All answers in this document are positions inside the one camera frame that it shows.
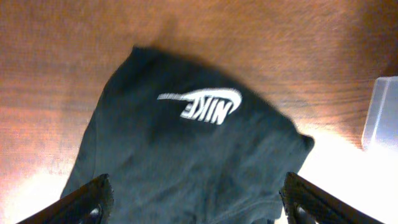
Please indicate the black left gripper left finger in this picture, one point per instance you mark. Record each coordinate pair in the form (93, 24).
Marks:
(90, 204)

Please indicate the clear plastic storage bin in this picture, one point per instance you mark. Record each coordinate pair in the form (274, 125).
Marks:
(380, 129)

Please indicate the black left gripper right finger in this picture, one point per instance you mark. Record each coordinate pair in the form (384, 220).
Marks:
(304, 203)

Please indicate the black Nike shirt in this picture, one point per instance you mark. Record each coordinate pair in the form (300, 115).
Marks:
(183, 143)

